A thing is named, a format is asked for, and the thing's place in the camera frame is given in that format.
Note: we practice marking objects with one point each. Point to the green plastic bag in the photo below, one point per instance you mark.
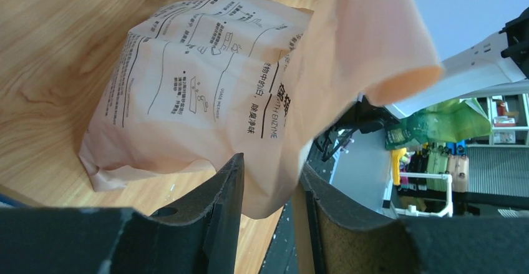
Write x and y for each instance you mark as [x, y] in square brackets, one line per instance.
[452, 120]

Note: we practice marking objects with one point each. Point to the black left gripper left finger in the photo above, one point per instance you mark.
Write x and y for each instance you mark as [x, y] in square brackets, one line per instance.
[198, 233]

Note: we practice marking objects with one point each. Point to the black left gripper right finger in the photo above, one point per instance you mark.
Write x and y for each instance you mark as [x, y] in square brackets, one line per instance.
[339, 235]

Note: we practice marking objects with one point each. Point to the white shelf unit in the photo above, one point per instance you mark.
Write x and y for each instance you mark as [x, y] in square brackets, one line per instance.
[508, 117]

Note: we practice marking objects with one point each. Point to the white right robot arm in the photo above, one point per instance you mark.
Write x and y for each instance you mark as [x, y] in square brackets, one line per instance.
[498, 65]

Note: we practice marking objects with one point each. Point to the pink cat litter bag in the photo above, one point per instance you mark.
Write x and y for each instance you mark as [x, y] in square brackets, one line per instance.
[202, 80]

